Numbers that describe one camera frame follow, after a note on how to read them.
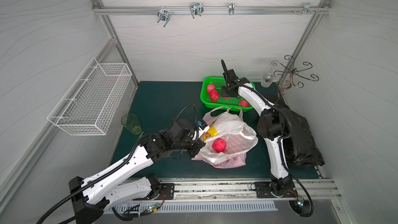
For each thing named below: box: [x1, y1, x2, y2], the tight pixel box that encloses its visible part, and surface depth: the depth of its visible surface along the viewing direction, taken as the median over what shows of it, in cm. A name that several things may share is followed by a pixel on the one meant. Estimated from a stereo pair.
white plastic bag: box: [191, 106, 259, 164], surface depth 71 cm
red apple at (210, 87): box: [206, 84, 216, 94], surface depth 113 cm
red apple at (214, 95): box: [209, 89, 220, 102], surface depth 107 cm
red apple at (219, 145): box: [211, 137, 227, 153], surface depth 85 cm
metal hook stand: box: [271, 54, 320, 105], surface depth 86 cm
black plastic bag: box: [280, 106, 325, 167], surface depth 82 cm
